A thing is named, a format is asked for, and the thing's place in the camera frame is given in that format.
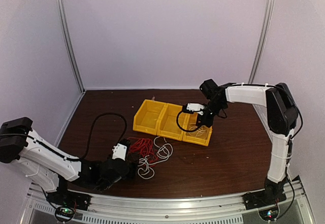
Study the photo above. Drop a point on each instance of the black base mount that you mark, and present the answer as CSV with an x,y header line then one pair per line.
x,y
67,204
267,205

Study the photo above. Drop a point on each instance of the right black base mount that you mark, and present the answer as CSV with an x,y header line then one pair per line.
x,y
267,205

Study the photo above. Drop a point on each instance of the yellow bin near end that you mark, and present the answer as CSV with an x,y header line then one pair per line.
x,y
201,136

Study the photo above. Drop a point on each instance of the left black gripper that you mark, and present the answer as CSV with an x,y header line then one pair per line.
x,y
133,170

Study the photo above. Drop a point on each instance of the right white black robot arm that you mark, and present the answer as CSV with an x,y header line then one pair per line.
x,y
282,114

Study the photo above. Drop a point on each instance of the yellow bin middle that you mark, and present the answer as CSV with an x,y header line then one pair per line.
x,y
167,126

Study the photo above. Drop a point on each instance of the aluminium front rail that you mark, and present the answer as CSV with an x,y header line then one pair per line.
x,y
216,209

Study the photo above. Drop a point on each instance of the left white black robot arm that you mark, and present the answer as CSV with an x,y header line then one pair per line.
x,y
52,168

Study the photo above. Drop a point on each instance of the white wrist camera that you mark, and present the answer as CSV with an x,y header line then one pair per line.
x,y
119,152
191,108

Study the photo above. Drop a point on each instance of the right aluminium frame post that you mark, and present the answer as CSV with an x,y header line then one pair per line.
x,y
269,7

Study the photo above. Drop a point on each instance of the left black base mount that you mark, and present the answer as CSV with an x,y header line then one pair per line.
x,y
67,204

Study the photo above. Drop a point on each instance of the aluminium frame post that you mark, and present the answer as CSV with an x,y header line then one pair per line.
x,y
69,45
269,7

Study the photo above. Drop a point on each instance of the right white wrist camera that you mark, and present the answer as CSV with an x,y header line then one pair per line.
x,y
191,108

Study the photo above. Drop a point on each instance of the left aluminium frame post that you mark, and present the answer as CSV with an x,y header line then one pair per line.
x,y
69,45

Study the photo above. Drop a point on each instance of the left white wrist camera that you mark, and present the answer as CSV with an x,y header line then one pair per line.
x,y
119,152

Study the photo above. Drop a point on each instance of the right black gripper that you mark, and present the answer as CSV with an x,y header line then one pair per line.
x,y
204,121

